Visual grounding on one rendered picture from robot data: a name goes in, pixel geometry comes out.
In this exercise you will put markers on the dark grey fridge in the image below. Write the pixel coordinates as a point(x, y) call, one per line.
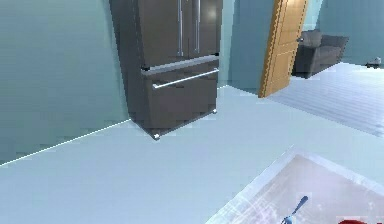
point(173, 93)

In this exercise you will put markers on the orange wooden room door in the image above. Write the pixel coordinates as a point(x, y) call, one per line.
point(283, 46)

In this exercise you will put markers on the dark grey sofa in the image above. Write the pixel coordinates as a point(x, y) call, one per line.
point(318, 53)

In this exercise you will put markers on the white glass table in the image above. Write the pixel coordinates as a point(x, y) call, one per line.
point(310, 190)

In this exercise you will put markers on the blue spoon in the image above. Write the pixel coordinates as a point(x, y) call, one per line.
point(296, 209)

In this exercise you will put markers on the small grey floor object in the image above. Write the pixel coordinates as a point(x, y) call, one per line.
point(374, 62)

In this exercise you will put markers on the red round object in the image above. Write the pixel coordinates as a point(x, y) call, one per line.
point(358, 221)

